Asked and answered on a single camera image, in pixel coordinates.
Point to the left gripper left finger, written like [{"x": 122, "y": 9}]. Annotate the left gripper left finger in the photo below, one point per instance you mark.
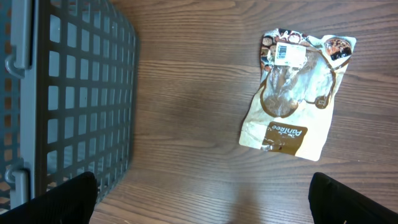
[{"x": 72, "y": 202}]

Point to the beige brown bread bag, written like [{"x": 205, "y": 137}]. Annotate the beige brown bread bag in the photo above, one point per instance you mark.
[{"x": 292, "y": 110}]

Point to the grey plastic mesh basket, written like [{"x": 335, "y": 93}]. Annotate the grey plastic mesh basket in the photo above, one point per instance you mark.
[{"x": 68, "y": 94}]

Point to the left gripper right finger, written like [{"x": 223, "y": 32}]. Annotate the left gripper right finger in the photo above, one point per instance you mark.
[{"x": 333, "y": 202}]

